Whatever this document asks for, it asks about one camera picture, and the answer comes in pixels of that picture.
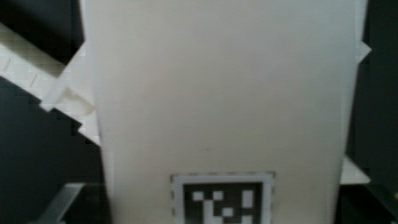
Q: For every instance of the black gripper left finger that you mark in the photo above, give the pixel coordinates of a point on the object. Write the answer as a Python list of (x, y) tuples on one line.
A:
[(52, 216)]

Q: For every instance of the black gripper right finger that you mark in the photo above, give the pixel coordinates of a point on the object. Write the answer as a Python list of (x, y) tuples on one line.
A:
[(376, 205)]

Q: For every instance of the white cabinet top block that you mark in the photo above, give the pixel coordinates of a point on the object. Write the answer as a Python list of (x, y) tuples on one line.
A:
[(287, 37)]

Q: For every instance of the white cabinet body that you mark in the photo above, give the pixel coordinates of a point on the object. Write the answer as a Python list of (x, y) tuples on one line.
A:
[(74, 106)]

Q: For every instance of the white front fence rail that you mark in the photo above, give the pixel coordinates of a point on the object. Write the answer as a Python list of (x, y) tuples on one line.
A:
[(29, 67)]

